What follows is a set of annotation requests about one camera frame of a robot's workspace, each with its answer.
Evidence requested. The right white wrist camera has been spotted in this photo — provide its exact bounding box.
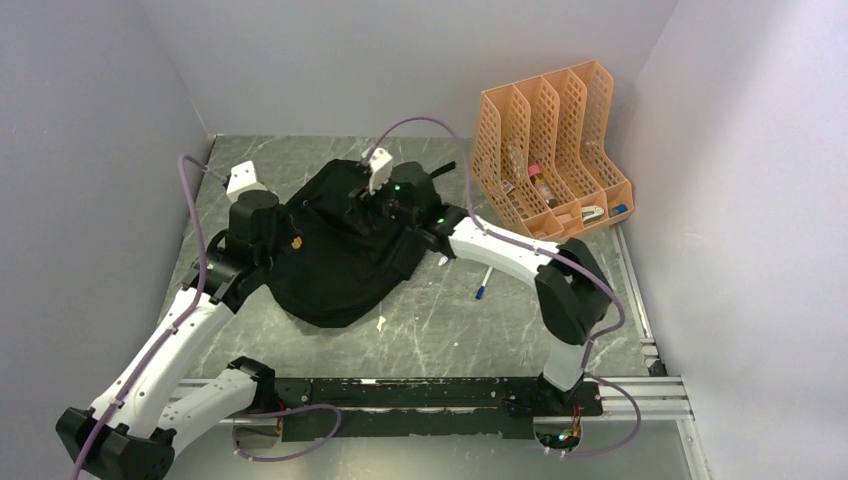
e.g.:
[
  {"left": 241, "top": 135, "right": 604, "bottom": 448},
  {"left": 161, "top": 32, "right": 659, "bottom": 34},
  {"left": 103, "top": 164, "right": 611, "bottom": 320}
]
[{"left": 361, "top": 147, "right": 394, "bottom": 196}]

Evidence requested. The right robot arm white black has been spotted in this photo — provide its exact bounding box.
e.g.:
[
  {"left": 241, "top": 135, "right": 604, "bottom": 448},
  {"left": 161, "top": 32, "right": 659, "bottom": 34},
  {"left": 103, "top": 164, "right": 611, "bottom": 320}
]
[{"left": 349, "top": 159, "right": 612, "bottom": 414}]

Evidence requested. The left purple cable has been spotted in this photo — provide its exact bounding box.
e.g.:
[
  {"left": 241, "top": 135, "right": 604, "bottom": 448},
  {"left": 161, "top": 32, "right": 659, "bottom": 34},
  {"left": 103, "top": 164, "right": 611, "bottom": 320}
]
[{"left": 69, "top": 154, "right": 344, "bottom": 480}]

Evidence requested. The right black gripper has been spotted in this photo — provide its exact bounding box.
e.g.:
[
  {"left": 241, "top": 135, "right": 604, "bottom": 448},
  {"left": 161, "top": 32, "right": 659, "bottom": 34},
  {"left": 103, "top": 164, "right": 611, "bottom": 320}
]
[{"left": 344, "top": 169, "right": 419, "bottom": 236}]

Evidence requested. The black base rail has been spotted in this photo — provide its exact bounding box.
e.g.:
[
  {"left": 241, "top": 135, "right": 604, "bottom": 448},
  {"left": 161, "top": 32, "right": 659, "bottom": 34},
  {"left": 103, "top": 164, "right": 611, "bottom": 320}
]
[{"left": 275, "top": 376, "right": 604, "bottom": 442}]

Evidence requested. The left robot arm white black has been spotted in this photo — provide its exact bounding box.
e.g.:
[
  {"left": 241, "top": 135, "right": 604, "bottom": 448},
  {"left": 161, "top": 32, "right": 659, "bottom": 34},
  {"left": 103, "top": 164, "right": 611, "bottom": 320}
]
[{"left": 56, "top": 190, "right": 294, "bottom": 479}]

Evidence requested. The purple cable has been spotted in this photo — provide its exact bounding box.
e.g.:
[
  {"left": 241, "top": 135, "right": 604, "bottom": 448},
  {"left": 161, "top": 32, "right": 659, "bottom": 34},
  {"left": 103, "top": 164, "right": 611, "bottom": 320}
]
[
  {"left": 69, "top": 154, "right": 344, "bottom": 480},
  {"left": 360, "top": 117, "right": 643, "bottom": 458}
]

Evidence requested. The pink capped bottle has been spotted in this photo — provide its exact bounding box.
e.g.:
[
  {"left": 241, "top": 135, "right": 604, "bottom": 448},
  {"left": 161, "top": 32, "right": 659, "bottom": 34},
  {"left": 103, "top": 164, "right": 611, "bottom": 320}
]
[{"left": 527, "top": 163, "right": 558, "bottom": 208}]

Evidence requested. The silver stapler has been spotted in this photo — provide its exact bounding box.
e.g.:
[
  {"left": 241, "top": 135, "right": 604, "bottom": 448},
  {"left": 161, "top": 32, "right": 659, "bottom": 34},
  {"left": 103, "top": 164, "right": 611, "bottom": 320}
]
[{"left": 581, "top": 205, "right": 605, "bottom": 225}]

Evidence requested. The orange plastic file organizer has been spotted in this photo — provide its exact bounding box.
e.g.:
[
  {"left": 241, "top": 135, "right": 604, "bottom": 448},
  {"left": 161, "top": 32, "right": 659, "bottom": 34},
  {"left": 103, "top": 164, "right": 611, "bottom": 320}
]
[{"left": 471, "top": 61, "right": 635, "bottom": 241}]

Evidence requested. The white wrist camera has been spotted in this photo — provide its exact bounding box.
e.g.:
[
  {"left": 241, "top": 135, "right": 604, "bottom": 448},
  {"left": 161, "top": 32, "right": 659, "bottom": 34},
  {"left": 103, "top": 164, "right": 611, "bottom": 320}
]
[
  {"left": 226, "top": 160, "right": 266, "bottom": 203},
  {"left": 361, "top": 147, "right": 394, "bottom": 196}
]

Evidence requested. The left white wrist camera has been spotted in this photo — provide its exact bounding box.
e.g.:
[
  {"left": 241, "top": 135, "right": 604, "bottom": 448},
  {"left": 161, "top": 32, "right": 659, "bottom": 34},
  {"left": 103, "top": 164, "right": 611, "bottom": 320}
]
[{"left": 226, "top": 160, "right": 266, "bottom": 203}]

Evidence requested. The aluminium frame rail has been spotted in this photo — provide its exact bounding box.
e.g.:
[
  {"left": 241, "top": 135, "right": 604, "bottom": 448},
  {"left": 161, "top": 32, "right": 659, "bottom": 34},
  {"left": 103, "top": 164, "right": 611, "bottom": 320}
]
[{"left": 185, "top": 377, "right": 694, "bottom": 425}]

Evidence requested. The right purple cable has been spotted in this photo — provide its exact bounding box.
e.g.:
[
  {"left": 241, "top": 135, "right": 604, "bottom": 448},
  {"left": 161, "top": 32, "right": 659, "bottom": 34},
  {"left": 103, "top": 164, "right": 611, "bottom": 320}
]
[{"left": 360, "top": 117, "right": 643, "bottom": 458}]

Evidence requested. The blue capped white pen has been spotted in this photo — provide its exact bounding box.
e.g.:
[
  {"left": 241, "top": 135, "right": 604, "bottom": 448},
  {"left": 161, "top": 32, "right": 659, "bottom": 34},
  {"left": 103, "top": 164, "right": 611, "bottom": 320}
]
[{"left": 475, "top": 266, "right": 494, "bottom": 300}]

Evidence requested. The black student backpack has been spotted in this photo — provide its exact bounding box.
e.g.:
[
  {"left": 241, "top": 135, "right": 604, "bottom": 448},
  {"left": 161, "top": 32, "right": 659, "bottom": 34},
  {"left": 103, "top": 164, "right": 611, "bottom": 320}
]
[{"left": 267, "top": 159, "right": 426, "bottom": 328}]

